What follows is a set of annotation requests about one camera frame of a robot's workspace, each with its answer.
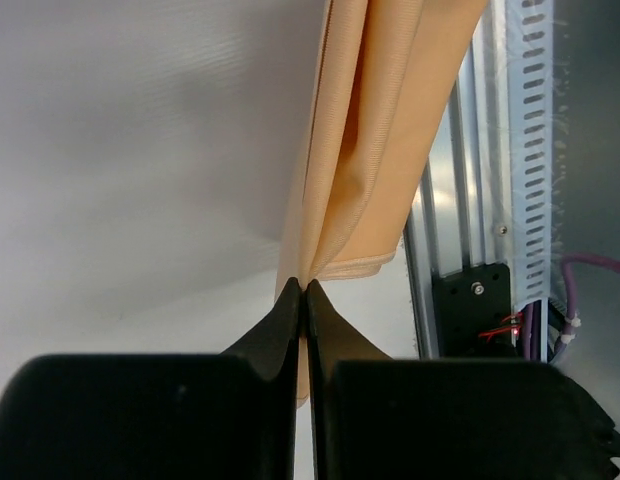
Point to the slotted cable duct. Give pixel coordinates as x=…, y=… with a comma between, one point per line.
x=530, y=94

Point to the peach satin cloth napkin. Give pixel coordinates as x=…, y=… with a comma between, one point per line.
x=384, y=74

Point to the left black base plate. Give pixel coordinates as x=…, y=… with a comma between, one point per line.
x=473, y=313

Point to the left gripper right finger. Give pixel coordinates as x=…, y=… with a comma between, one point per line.
x=379, y=418

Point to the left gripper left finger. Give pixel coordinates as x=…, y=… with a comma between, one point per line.
x=229, y=415

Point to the front aluminium rail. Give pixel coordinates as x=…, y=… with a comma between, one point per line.
x=462, y=214

